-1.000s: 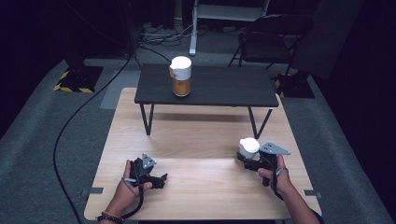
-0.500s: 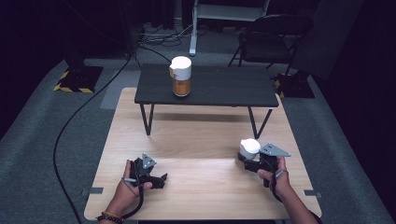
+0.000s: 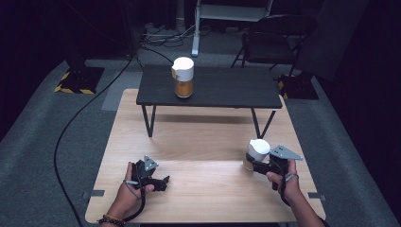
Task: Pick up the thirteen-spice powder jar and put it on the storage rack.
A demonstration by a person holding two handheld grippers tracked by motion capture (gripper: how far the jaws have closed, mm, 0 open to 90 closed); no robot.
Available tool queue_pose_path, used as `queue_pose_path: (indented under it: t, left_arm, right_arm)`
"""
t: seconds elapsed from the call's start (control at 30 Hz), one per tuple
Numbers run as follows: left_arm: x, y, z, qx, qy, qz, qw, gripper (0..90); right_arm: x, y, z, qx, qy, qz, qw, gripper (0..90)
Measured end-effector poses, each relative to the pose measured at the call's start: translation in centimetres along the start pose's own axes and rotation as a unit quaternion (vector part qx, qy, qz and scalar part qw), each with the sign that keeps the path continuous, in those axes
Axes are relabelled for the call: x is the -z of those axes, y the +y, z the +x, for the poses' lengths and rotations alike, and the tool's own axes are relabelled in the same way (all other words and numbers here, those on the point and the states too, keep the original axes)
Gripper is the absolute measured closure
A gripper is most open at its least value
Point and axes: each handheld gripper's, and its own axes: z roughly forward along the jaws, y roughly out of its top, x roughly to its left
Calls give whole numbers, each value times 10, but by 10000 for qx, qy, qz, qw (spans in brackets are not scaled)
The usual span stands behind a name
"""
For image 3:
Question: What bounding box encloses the beaded bracelet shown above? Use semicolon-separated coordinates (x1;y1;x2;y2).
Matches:
96;214;128;227

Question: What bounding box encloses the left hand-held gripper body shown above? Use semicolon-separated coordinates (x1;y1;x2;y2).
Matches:
131;154;163;191

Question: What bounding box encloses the person's right hand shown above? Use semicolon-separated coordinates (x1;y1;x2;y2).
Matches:
266;158;303;203

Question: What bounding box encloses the white cup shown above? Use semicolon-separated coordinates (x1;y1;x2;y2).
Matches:
242;138;271;172

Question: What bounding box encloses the bundle of floor cables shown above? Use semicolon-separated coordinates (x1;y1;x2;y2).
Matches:
139;22;197;49

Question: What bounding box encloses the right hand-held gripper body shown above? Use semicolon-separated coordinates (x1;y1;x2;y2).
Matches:
252;144;305;192

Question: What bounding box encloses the grey board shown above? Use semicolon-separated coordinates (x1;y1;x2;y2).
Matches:
295;0;371;82

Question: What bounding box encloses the small black table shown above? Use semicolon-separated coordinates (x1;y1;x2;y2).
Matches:
135;63;284;139

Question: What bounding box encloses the light wooden table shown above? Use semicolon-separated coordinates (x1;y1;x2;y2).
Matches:
84;88;326;224

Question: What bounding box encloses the black base with yellow stripes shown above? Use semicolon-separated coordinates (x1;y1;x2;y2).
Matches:
277;73;320;101
53;65;106;96

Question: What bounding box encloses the glass jar of amber liquid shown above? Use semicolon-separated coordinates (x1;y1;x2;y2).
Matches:
170;56;196;99

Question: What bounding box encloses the black folding chair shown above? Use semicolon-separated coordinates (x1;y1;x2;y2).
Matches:
230;13;319;78

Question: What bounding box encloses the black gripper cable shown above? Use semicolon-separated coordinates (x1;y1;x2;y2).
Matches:
279;176;293;208
122;185;148;223

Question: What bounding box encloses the grey table bracket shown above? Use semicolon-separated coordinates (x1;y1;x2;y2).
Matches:
306;191;327;201
81;189;106;199

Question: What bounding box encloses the person's left hand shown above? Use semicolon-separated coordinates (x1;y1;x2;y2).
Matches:
108;162;156;220

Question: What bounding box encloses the grey floor mat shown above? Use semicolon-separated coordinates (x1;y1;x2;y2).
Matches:
100;70;144;112

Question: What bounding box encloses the white metal stand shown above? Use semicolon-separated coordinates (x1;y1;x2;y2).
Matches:
190;0;275;58

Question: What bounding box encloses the long black floor cable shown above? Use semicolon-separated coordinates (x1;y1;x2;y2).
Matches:
53;46;135;227

